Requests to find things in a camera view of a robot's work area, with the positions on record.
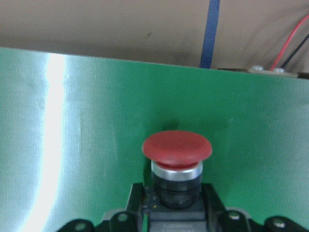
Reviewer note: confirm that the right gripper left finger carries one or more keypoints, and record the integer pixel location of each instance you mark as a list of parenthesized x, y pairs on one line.
[(135, 200)]

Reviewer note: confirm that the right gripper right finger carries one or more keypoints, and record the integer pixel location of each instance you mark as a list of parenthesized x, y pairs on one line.
[(212, 202)]

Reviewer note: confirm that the red push button switch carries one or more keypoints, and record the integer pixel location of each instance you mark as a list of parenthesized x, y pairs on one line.
[(176, 204)]

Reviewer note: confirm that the green conveyor belt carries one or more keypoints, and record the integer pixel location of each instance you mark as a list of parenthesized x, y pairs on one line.
[(72, 128)]

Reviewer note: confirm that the brown paper table cover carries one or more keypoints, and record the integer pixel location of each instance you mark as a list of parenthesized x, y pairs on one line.
[(249, 32)]

